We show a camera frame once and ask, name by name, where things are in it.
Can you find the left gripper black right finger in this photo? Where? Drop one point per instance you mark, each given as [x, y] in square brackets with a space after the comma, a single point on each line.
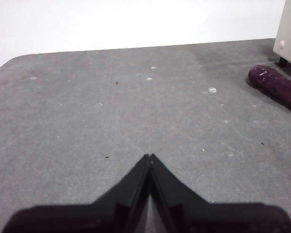
[203, 218]

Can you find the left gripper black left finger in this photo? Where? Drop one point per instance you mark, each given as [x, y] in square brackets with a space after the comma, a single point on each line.
[106, 216]

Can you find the cream toaster oven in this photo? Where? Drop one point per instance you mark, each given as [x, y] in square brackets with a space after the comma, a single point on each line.
[289, 24]

